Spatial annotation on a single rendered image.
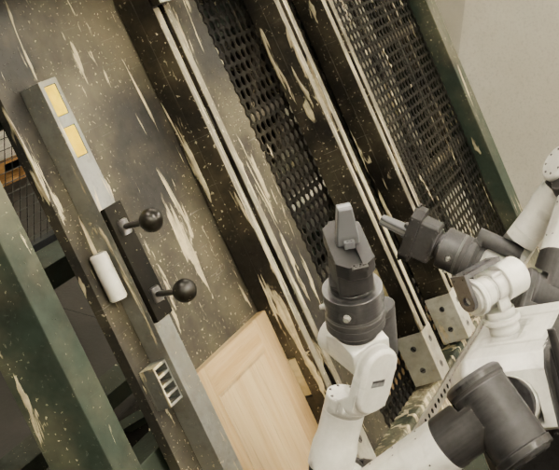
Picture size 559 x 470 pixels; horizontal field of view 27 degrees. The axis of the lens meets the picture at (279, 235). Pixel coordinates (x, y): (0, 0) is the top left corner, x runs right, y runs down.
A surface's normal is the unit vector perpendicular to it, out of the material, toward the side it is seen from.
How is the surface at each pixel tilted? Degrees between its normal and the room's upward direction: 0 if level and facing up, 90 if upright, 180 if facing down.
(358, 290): 100
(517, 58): 90
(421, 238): 90
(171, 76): 90
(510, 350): 23
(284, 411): 60
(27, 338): 90
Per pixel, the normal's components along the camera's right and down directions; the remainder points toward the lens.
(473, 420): -0.41, -0.07
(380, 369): 0.56, 0.41
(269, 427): 0.83, -0.29
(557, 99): -0.41, 0.32
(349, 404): -0.81, 0.07
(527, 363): -0.48, -0.48
